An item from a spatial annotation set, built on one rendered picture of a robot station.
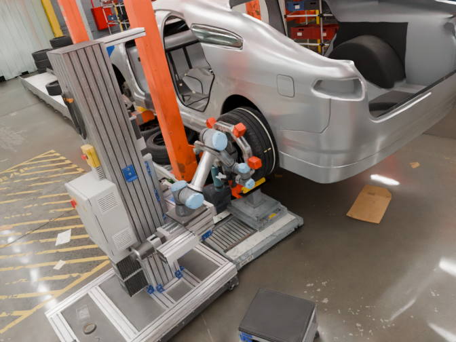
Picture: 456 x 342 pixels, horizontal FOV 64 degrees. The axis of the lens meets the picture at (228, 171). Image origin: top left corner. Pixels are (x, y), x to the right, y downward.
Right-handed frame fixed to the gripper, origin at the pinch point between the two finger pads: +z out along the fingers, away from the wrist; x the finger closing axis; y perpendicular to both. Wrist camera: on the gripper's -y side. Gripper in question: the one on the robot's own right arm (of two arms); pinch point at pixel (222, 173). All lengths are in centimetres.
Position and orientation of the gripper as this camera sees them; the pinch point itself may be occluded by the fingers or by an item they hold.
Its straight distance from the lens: 296.1
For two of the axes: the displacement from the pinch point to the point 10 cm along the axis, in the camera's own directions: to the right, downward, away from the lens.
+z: -6.3, -2.9, 7.2
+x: -7.6, 4.3, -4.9
